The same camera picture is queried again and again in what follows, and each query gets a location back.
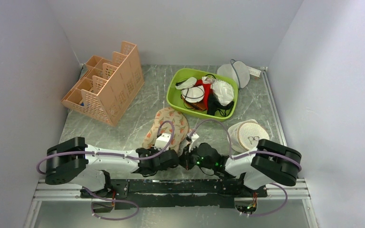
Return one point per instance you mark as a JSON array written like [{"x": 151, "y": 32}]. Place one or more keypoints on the black bra in bin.
[{"x": 215, "y": 106}]

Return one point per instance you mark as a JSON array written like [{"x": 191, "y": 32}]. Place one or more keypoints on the small white label box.
[{"x": 254, "y": 72}]

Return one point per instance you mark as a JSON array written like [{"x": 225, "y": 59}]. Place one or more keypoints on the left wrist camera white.
[{"x": 162, "y": 142}]

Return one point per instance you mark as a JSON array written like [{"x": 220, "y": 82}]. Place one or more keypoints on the white round laundry bag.
[{"x": 237, "y": 71}]

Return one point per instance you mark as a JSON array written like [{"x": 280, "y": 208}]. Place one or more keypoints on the white crumpled bra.
[{"x": 223, "y": 91}]

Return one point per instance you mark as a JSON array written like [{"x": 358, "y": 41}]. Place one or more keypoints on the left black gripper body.
[{"x": 152, "y": 150}]

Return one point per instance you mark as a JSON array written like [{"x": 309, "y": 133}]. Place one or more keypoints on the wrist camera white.
[
  {"x": 162, "y": 142},
  {"x": 192, "y": 138}
]

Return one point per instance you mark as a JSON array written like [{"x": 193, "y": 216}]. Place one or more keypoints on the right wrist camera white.
[{"x": 192, "y": 138}]

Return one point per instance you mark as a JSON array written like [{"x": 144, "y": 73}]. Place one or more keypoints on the peach plastic file organizer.
[{"x": 109, "y": 86}]

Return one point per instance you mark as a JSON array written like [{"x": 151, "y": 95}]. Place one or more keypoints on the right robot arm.
[{"x": 268, "y": 162}]

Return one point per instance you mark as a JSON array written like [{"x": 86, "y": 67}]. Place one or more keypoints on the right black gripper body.
[{"x": 192, "y": 158}]

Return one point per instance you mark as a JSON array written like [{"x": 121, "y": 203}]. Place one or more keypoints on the white bra black trim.
[{"x": 192, "y": 96}]

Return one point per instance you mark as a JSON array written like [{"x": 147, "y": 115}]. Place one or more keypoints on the green plastic bin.
[{"x": 173, "y": 96}]

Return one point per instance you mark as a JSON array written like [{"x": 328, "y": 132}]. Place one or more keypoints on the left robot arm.
[{"x": 74, "y": 161}]

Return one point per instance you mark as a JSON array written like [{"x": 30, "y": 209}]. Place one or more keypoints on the red bra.
[{"x": 207, "y": 90}]

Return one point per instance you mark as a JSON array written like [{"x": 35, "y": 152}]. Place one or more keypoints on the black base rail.
[{"x": 181, "y": 193}]

